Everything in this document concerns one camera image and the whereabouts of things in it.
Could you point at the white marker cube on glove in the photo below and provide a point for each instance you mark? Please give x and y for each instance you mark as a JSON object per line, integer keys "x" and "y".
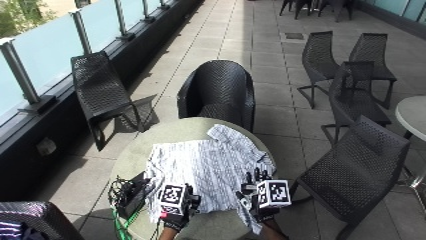
{"x": 172, "y": 196}
{"x": 275, "y": 194}

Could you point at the glass balcony railing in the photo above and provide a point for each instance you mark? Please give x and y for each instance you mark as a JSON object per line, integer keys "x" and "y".
{"x": 44, "y": 50}

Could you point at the grey wall outlet box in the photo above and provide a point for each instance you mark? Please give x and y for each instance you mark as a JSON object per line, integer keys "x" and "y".
{"x": 46, "y": 146}

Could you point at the black wicker chair with cloth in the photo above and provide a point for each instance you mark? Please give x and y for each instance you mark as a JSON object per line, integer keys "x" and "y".
{"x": 35, "y": 216}

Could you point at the purple striped cloth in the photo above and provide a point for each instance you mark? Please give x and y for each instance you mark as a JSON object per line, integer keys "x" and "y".
{"x": 9, "y": 231}

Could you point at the black rounded wicker armchair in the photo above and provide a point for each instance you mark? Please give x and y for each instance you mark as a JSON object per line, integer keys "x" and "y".
{"x": 220, "y": 90}

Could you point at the person's right hand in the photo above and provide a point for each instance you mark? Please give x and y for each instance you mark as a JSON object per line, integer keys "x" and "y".
{"x": 263, "y": 215}

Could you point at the white marker cube on right glove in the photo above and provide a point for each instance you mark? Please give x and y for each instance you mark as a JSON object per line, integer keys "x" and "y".
{"x": 275, "y": 194}

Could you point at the white marker cube on left glove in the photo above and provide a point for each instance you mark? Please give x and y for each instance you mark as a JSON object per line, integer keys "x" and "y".
{"x": 172, "y": 196}

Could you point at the dark background chair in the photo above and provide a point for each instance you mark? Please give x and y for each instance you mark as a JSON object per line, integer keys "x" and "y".
{"x": 337, "y": 6}
{"x": 296, "y": 5}

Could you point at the floor drain cover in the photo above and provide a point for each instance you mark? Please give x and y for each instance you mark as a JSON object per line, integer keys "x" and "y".
{"x": 295, "y": 36}

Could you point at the round pale side table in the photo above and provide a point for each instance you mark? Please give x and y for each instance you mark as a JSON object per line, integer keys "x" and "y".
{"x": 415, "y": 115}

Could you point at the white striped shirt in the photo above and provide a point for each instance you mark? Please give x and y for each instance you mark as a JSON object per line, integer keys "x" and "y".
{"x": 208, "y": 166}

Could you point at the black perforated chair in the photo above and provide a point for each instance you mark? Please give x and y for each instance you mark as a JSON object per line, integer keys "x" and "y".
{"x": 100, "y": 86}
{"x": 353, "y": 96}
{"x": 317, "y": 60}
{"x": 355, "y": 173}
{"x": 372, "y": 53}

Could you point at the person's left hand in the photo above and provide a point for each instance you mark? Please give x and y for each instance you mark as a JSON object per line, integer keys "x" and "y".
{"x": 178, "y": 222}

